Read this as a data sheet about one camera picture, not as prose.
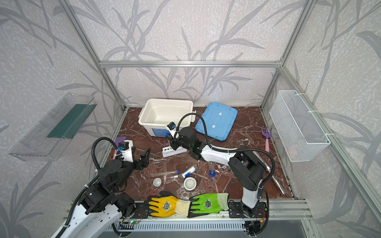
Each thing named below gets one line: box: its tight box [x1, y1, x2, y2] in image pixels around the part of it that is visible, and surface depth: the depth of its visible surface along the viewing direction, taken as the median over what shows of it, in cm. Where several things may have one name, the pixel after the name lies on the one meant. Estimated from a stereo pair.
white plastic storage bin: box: [138, 98, 197, 137], surface depth 104 cm
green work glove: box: [187, 192, 230, 218], surface depth 76 cm
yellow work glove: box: [147, 190, 191, 218], surface depth 75 cm
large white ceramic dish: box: [183, 177, 197, 191], surface depth 82 cm
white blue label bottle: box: [181, 166, 196, 179], surface depth 86 cm
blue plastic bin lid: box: [195, 102, 239, 142], surface depth 114 cm
